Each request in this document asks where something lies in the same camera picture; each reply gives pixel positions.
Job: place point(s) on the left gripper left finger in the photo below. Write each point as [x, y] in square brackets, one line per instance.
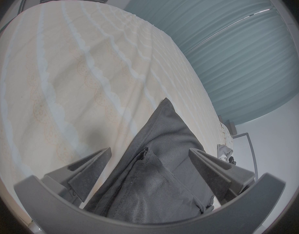
[83, 174]

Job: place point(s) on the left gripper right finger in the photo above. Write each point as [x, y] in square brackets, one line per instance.
[220, 177]

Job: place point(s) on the black T-shirt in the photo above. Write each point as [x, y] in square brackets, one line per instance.
[144, 155]

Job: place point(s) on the bed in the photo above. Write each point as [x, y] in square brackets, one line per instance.
[66, 69]

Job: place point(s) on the black satin garment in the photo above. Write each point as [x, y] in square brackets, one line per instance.
[233, 160]

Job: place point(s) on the grey and white garment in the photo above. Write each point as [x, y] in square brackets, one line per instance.
[224, 152]

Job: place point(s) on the white printed pillow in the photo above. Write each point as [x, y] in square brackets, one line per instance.
[226, 135]

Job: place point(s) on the grey bedside table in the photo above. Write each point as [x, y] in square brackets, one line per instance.
[231, 128]

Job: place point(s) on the blue-green curtain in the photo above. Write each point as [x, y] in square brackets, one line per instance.
[188, 13]
[249, 69]

